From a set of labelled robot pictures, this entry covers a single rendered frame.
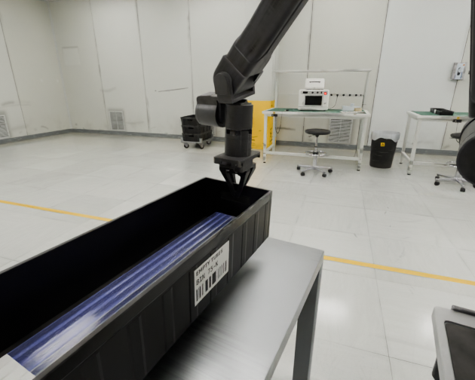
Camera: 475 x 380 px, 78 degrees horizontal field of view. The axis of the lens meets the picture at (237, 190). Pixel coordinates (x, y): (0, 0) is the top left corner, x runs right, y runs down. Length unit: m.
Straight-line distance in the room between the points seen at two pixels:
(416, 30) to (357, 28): 0.90
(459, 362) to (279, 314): 0.25
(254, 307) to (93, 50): 7.88
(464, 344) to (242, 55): 0.50
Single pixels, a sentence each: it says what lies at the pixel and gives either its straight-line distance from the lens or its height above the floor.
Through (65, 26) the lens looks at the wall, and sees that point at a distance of 8.75.
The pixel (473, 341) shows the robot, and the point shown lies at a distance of 0.45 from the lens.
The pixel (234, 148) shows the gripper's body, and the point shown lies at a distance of 0.61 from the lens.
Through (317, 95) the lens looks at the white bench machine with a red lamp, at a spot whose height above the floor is 1.03.
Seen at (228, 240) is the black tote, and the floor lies 0.92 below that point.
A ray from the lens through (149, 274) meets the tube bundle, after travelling 0.49.
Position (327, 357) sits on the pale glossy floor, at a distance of 1.58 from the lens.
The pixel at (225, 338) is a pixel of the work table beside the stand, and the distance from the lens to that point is 0.50.
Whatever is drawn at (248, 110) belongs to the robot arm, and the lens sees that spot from 0.60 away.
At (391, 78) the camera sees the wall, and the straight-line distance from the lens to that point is 6.02.
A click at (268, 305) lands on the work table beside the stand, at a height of 0.80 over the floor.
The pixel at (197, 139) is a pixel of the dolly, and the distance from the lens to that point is 5.71.
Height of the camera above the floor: 1.16
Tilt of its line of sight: 20 degrees down
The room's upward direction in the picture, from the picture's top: straight up
